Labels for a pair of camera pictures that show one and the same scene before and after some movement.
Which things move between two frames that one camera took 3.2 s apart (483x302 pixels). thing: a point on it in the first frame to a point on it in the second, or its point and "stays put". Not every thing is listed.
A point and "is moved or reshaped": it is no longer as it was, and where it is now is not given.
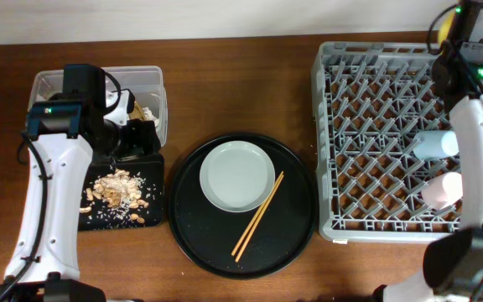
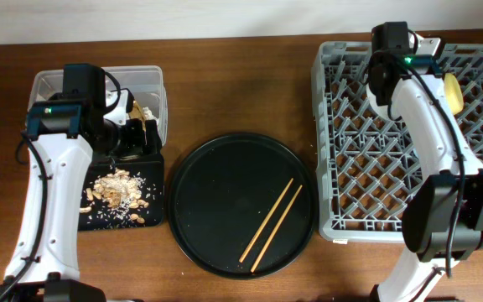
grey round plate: [236, 176] to [381, 110]
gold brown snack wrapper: [137, 113] stays put
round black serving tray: [209, 234] stays put
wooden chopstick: [257, 214] to [266, 220]
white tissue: [149, 117] stays put
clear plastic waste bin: [145, 83] stays put
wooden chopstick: [259, 218] to [276, 229]
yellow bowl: [445, 28] is moved or reshaped
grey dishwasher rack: [371, 101] stays put
